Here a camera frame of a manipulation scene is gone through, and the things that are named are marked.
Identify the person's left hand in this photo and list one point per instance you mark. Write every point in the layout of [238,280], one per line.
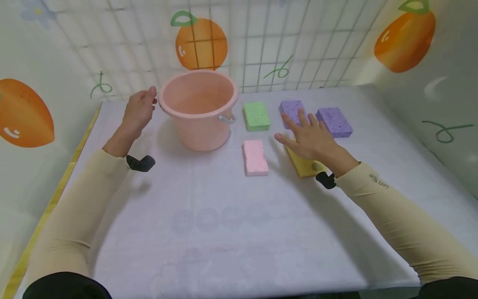
[136,112]

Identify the person's right hand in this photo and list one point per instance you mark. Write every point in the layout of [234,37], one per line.
[317,143]

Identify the person's right thumb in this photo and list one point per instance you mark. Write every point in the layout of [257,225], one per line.
[284,138]

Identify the person's right ring finger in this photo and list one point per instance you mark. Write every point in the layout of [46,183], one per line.
[314,119]

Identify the person's right index finger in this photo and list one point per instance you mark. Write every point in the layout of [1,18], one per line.
[289,122]

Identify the person's right middle finger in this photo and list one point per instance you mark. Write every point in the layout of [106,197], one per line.
[303,118]

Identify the person's left fingers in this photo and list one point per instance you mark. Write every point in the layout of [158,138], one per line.
[151,99]

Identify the person's right little finger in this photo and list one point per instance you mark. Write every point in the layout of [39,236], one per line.
[323,125]

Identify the person's right forearm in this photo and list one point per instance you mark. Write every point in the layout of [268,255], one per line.
[403,220]

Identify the person's left forearm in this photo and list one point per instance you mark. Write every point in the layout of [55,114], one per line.
[74,207]

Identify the purple sponge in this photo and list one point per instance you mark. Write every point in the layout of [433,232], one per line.
[290,108]
[336,122]

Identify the green sponge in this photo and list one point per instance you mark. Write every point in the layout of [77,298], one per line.
[256,116]

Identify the pink sponge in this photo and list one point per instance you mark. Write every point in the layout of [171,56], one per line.
[255,158]

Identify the yellow sponge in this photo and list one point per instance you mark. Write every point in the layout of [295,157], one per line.
[304,168]

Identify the pink plastic bucket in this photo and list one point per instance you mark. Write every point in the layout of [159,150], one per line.
[198,124]

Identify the black wrist band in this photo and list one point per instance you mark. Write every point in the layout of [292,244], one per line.
[326,180]
[141,163]

